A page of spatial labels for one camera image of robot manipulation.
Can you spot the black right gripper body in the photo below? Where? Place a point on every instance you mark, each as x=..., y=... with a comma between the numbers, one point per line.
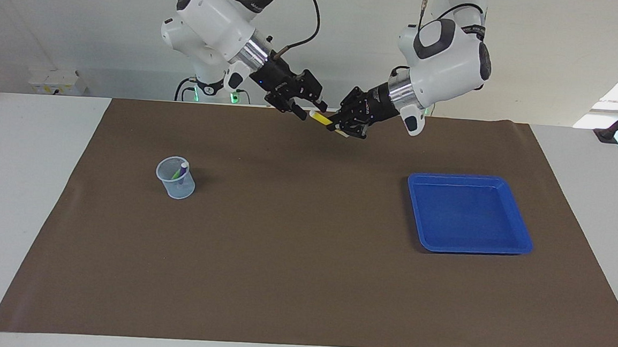
x=277, y=77

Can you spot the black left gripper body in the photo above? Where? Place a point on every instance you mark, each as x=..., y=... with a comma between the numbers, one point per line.
x=382, y=104

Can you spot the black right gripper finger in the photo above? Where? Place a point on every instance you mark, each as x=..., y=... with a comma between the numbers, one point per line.
x=286, y=105
x=311, y=88

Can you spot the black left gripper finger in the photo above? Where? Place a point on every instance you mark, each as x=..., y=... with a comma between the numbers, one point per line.
x=356, y=102
x=353, y=127

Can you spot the yellow marker pen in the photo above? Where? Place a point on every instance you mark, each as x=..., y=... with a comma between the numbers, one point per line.
x=320, y=118

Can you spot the purple marker pen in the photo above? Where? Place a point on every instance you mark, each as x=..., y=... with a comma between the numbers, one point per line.
x=182, y=168

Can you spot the green marker pen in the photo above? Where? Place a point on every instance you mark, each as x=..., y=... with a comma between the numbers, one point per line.
x=175, y=175

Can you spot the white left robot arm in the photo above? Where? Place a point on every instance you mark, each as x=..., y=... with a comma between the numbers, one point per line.
x=450, y=59

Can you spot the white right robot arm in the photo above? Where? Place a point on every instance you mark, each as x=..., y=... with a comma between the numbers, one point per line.
x=217, y=12

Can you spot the translucent plastic cup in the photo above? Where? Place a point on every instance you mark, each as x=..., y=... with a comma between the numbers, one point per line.
x=179, y=188

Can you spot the blue plastic tray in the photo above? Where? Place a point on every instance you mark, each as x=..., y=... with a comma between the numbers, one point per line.
x=467, y=215

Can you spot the brown table mat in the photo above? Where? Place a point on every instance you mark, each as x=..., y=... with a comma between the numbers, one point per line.
x=293, y=258

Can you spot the white power box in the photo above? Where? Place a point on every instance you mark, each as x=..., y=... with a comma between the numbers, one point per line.
x=57, y=80

